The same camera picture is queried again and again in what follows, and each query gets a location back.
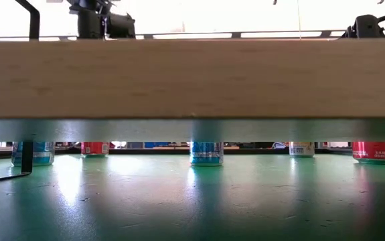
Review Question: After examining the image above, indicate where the blue background box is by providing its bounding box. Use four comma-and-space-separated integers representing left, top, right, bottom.
144, 141, 180, 149

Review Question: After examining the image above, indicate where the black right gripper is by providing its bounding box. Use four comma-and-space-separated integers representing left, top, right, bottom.
341, 14, 385, 38

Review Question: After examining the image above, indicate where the black bent bar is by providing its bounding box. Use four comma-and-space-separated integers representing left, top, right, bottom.
13, 0, 42, 42

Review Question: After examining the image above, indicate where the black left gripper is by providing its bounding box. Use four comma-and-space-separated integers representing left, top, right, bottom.
106, 12, 137, 39

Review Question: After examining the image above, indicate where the wooden board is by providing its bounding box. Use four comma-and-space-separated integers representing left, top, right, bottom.
0, 35, 385, 185

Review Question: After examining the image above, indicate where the blue slim energy drink can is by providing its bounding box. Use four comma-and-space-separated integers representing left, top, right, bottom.
189, 141, 224, 167
11, 141, 56, 167

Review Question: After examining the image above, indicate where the thin yellow stick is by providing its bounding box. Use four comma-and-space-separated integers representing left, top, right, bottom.
296, 0, 303, 40

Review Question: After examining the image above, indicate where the white can with black lid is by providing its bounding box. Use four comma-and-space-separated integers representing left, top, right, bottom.
289, 141, 315, 158

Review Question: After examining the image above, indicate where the green table mat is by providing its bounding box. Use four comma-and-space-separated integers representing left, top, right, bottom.
0, 152, 385, 241

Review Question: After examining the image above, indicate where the red soda can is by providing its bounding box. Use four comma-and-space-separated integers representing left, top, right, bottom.
352, 141, 385, 165
80, 141, 110, 158

